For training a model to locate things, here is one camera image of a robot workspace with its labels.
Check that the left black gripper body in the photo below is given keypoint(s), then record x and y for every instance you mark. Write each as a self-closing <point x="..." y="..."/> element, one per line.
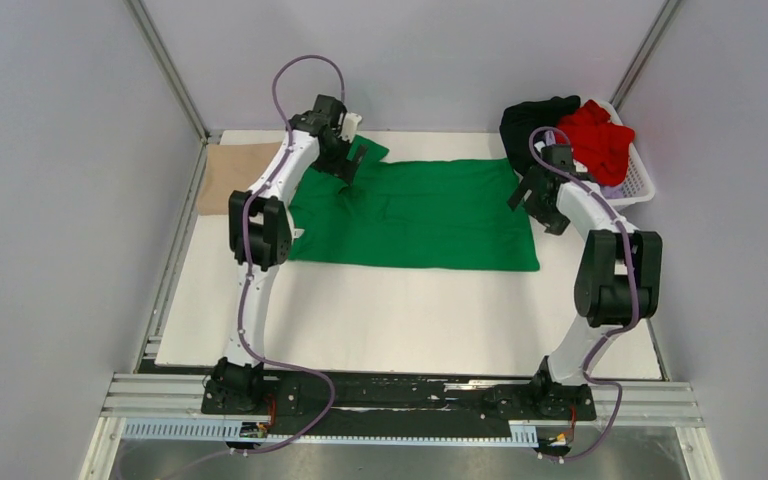
<point x="332" y="160"/>

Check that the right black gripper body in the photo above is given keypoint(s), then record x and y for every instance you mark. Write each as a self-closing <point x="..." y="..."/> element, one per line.
<point x="540" y="210"/>

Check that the green t shirt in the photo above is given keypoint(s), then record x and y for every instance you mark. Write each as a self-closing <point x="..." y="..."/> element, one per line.
<point x="414" y="214"/>

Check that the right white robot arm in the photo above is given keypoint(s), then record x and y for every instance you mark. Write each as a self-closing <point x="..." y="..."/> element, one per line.
<point x="617" y="283"/>

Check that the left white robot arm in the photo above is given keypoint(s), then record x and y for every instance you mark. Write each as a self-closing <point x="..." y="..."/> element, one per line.
<point x="261" y="234"/>

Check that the black t shirt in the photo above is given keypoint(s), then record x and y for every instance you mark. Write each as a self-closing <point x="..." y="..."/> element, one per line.
<point x="520" y="120"/>

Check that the red t shirt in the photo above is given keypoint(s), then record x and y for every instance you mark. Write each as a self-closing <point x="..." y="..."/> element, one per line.
<point x="599" y="144"/>

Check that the lilac t shirt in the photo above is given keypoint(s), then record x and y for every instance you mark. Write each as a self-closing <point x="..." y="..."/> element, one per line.
<point x="610" y="193"/>

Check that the white laundry basket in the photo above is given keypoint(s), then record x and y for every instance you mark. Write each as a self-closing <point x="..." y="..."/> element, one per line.
<point x="637" y="186"/>

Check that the folded beige t shirt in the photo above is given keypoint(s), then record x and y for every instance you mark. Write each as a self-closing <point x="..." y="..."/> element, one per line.
<point x="231" y="168"/>

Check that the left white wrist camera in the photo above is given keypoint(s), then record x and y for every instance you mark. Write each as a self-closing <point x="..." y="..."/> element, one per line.
<point x="351" y="121"/>

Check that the aluminium frame rail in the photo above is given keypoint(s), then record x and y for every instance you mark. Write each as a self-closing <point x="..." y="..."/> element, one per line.
<point x="644" y="403"/>

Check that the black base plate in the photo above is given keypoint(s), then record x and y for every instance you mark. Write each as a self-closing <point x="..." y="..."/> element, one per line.
<point x="396" y="404"/>

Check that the white slotted cable duct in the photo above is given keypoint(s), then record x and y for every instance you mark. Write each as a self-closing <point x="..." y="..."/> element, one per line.
<point x="239" y="432"/>

